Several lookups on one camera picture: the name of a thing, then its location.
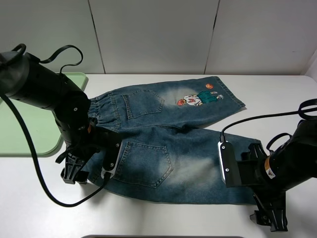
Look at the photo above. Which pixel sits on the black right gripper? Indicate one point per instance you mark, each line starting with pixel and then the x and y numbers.
pixel 267 196

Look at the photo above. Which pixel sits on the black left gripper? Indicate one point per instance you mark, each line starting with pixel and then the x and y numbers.
pixel 89 141

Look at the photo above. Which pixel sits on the children's blue denim shorts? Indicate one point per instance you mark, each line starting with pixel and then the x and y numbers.
pixel 167 153

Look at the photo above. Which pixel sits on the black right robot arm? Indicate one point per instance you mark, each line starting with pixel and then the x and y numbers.
pixel 270 176

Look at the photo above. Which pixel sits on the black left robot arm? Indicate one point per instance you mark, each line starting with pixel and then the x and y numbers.
pixel 24 78

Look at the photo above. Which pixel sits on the light green plastic tray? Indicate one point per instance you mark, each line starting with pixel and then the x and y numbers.
pixel 41 125

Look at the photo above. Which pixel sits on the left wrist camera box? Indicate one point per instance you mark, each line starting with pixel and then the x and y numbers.
pixel 111 160

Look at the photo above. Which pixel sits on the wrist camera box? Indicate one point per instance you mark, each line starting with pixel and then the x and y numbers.
pixel 228 165
pixel 111 160

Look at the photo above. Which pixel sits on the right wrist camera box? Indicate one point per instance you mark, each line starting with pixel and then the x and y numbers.
pixel 228 165

